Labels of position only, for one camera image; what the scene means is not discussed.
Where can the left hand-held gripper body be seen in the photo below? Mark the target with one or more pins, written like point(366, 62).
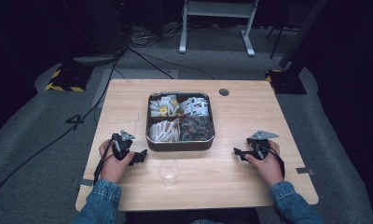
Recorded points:
point(121, 145)

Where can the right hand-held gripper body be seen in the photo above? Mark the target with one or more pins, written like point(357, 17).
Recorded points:
point(259, 143)

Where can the clear plastic cup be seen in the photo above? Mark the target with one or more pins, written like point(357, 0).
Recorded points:
point(168, 171)

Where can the square metal tray with compartments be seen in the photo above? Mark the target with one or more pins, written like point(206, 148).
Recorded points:
point(180, 146)

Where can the person's left hand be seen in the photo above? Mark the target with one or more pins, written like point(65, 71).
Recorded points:
point(113, 168)

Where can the person's right hand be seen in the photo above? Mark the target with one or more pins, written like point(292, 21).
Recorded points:
point(267, 169)

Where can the pile of white brown stick packets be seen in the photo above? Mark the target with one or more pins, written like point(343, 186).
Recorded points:
point(163, 130)

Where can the pile of dark packets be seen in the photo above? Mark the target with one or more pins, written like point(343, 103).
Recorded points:
point(196, 128)

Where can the grey tape piece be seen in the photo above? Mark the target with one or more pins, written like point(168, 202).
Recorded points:
point(304, 170)
point(86, 182)

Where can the pile of white and yellow packets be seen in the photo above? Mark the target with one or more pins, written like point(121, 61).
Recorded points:
point(163, 106)

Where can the round grey table grommet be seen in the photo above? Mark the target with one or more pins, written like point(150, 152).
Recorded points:
point(224, 92)

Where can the black yellow striped stand base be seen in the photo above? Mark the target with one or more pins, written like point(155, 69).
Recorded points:
point(69, 78)
point(285, 82)

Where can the black tripod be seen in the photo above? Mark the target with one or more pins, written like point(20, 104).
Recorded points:
point(279, 39)

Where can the dark slanted stand pole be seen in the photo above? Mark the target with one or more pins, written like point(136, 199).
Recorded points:
point(302, 32)

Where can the white metal stand frame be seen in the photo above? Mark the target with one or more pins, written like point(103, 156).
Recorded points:
point(217, 9)

